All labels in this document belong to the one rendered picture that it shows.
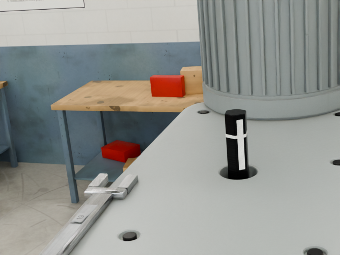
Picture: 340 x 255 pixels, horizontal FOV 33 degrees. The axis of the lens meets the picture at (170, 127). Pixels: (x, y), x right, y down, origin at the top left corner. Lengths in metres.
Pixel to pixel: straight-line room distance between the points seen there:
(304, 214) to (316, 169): 0.09
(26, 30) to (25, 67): 0.36
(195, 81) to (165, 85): 0.23
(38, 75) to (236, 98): 5.03
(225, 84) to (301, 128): 0.11
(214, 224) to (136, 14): 4.70
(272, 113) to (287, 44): 0.08
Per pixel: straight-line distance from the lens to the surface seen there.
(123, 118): 5.42
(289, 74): 0.70
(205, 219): 0.48
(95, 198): 0.53
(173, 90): 4.53
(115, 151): 5.13
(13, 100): 5.94
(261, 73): 0.69
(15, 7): 5.69
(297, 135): 0.66
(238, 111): 0.55
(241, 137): 0.55
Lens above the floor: 2.12
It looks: 19 degrees down
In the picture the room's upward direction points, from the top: 5 degrees counter-clockwise
